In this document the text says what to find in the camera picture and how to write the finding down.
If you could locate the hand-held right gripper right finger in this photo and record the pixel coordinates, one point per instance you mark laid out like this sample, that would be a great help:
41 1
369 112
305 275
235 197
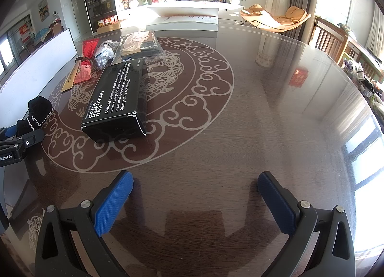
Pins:
276 205

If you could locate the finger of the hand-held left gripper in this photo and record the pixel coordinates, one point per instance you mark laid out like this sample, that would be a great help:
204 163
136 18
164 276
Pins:
7 132
30 139

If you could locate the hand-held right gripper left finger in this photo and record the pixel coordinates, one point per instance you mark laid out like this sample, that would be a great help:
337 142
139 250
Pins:
115 202

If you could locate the black pearl-trimmed velvet scrunchie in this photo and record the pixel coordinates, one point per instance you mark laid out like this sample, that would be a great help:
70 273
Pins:
37 108

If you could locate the large white cardboard box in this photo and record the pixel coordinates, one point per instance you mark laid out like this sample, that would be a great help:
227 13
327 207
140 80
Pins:
36 66

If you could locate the gold cosmetic tube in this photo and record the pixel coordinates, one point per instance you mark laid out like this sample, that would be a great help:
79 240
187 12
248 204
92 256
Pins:
70 80

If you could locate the pink red sachet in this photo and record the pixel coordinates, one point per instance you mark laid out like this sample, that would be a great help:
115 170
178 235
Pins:
84 71

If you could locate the black printed box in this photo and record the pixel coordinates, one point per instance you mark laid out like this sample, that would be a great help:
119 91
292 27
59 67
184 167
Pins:
117 99

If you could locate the red packet with gold print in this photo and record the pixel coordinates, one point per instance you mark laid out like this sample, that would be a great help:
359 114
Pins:
90 48

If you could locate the clear bag of beads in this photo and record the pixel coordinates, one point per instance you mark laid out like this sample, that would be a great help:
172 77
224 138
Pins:
105 54

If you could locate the clear bag of chopsticks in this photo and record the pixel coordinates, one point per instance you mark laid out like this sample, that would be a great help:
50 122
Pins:
138 45

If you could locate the table with blue cloth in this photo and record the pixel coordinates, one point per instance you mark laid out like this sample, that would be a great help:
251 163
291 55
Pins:
41 36

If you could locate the red window poster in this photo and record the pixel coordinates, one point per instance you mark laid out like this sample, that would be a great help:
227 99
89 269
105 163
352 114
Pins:
24 32

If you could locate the dark wooden chair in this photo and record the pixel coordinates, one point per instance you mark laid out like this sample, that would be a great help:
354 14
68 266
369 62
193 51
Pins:
57 29

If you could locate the white door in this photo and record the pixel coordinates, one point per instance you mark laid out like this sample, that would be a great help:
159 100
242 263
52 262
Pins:
75 9

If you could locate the orange boxes on floor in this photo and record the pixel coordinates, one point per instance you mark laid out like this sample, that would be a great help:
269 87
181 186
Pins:
108 21

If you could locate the cluttered wooden sideboard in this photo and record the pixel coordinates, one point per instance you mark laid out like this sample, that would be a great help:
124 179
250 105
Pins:
366 69

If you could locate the wooden slatted chair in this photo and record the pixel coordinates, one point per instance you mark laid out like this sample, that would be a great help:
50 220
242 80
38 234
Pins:
328 39

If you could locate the orange lounge chair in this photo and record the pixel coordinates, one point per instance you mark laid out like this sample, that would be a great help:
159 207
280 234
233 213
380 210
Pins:
279 18

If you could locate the flat white box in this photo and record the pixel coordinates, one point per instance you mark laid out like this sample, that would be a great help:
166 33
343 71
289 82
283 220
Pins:
186 23

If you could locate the white television cabinet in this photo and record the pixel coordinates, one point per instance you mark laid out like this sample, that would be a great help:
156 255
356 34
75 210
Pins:
180 5

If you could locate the framed wall picture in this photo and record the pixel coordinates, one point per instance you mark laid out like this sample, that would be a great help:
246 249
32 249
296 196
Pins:
42 8

